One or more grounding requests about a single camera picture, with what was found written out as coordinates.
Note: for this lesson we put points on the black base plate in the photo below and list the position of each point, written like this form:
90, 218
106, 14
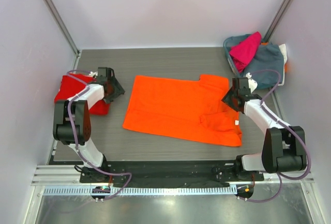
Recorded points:
171, 174

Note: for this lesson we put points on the folded red t-shirt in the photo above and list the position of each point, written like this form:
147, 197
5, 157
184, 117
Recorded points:
70, 86

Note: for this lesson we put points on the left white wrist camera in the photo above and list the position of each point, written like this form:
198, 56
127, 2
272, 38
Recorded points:
93, 74

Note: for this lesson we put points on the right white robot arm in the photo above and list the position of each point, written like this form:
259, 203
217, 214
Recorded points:
284, 145

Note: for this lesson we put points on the magenta t-shirt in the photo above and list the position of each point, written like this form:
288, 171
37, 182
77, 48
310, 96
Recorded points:
243, 53

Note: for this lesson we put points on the aluminium corner post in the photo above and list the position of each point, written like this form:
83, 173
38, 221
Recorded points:
61, 25
285, 4

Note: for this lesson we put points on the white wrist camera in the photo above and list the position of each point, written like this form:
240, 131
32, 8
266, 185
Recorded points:
251, 82
93, 74

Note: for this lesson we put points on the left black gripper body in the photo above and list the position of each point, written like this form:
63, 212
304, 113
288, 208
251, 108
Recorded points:
109, 83

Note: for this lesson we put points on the orange t-shirt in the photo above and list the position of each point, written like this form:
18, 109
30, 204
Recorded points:
184, 109

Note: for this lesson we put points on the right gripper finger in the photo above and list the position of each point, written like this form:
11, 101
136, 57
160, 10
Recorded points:
237, 105
229, 98

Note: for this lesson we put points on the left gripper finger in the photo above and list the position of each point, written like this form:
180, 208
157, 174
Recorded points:
118, 89
110, 97

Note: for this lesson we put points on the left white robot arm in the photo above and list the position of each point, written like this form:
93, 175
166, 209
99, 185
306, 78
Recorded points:
81, 94

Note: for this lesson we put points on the left aluminium corner post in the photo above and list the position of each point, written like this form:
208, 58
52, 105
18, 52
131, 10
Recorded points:
61, 25

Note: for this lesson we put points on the slotted cable duct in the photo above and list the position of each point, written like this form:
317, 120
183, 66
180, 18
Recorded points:
104, 191

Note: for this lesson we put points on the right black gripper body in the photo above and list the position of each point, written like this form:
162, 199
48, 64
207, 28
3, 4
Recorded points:
233, 99

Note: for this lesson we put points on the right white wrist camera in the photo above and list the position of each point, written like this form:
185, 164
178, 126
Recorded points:
251, 82

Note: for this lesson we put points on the right aluminium corner post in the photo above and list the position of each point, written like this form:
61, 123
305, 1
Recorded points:
285, 4

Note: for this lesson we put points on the white t-shirt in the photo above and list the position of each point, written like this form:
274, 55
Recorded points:
283, 50

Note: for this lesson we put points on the teal laundry basket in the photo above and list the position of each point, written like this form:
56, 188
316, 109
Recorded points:
228, 44

